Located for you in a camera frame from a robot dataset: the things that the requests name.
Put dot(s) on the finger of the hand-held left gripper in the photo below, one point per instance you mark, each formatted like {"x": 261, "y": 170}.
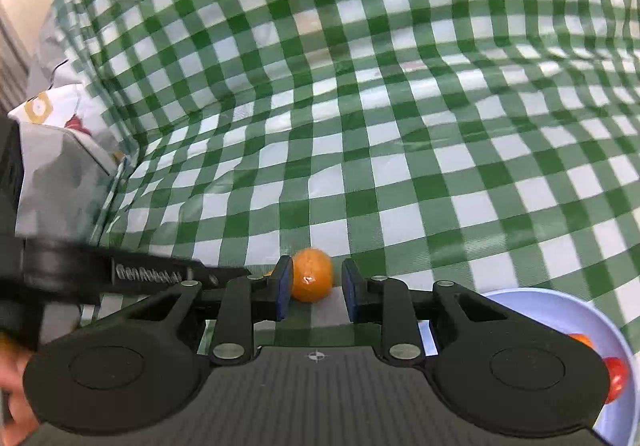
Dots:
{"x": 150, "y": 273}

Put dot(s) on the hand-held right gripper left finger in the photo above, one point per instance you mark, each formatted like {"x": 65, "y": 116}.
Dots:
{"x": 285, "y": 287}

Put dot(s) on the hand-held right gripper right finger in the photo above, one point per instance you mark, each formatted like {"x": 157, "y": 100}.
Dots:
{"x": 350, "y": 291}

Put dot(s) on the orange tangerine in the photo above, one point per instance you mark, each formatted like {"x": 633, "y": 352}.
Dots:
{"x": 581, "y": 340}
{"x": 312, "y": 278}

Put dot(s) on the light blue bowl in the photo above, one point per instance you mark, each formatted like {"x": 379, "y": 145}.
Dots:
{"x": 607, "y": 321}

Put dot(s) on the red tomato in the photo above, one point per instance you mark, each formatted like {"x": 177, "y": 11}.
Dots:
{"x": 616, "y": 376}

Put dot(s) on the person's left hand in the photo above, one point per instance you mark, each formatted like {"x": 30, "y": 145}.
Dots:
{"x": 12, "y": 386}

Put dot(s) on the grey printed blanket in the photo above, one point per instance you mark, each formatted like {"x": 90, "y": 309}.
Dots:
{"x": 55, "y": 171}

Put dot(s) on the green checkered tablecloth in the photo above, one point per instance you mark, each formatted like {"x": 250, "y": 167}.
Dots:
{"x": 380, "y": 116}

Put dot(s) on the grey striped curtain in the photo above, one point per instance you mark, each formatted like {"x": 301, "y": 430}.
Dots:
{"x": 11, "y": 61}

